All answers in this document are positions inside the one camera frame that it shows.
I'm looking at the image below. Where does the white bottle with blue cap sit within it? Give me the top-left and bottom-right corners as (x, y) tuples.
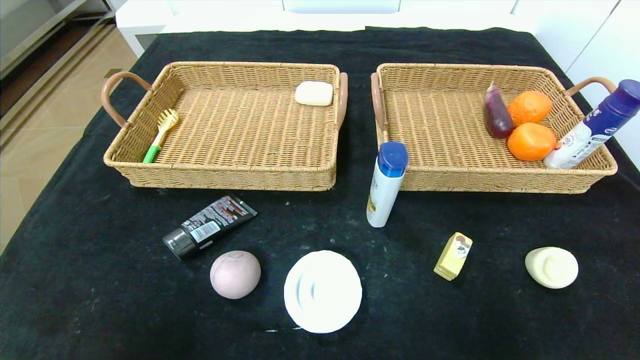
(366, 141), (409, 228)

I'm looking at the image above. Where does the yellow toy cake slice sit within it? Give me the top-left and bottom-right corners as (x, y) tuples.
(433, 232), (474, 281)

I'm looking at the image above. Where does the cream toy bun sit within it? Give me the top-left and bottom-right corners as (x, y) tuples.
(525, 246), (579, 290)

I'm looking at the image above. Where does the wicker basket with dish brush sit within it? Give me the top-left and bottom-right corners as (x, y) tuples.
(101, 61), (349, 192)

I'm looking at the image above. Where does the wicker basket with toy food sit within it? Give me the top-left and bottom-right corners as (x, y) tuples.
(370, 62), (619, 194)

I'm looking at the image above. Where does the white soap bar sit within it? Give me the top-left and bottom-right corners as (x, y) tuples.
(294, 81), (334, 107)

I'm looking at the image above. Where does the white round container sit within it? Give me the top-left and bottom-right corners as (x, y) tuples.
(283, 250), (363, 334)

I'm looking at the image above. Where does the black cosmetic tube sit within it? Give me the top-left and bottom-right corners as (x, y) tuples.
(162, 195), (258, 261)

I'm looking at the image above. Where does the pink round ball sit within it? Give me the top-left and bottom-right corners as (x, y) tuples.
(209, 250), (262, 300)

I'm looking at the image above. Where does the yellow green dish brush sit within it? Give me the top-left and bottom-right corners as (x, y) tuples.
(142, 108), (179, 164)

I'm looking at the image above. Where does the purple toy eggplant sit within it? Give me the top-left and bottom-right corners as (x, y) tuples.
(483, 81), (515, 139)

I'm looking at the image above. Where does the smooth orange fruit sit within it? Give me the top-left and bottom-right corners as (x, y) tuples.
(507, 122), (557, 162)

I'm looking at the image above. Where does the rough orange fruit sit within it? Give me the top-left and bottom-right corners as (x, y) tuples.
(507, 90), (553, 127)

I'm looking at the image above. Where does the black tablecloth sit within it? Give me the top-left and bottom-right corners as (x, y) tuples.
(0, 26), (640, 360)

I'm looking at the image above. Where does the white bottle with purple cap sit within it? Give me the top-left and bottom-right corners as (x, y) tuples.
(543, 79), (640, 169)

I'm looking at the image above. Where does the grey metal shelf unit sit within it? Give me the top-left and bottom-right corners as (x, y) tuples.
(0, 0), (117, 146)

